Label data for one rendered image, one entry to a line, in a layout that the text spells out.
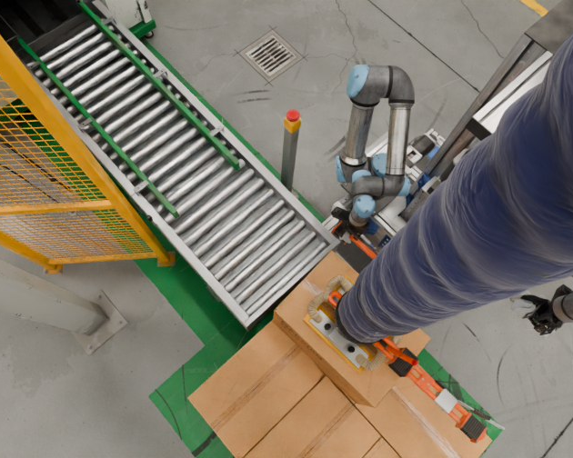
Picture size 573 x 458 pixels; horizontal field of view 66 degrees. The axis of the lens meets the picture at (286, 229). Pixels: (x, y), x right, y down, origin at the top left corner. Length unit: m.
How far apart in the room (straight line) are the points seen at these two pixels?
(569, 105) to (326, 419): 2.10
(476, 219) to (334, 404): 1.88
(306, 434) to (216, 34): 3.11
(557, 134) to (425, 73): 3.50
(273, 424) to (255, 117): 2.22
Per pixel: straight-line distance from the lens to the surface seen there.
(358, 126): 1.80
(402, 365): 1.93
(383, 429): 2.47
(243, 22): 4.12
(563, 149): 0.52
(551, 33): 1.48
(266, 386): 2.39
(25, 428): 3.28
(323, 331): 1.99
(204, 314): 3.00
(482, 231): 0.65
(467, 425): 2.01
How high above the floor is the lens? 2.94
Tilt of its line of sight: 71 degrees down
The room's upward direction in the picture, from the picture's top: 7 degrees clockwise
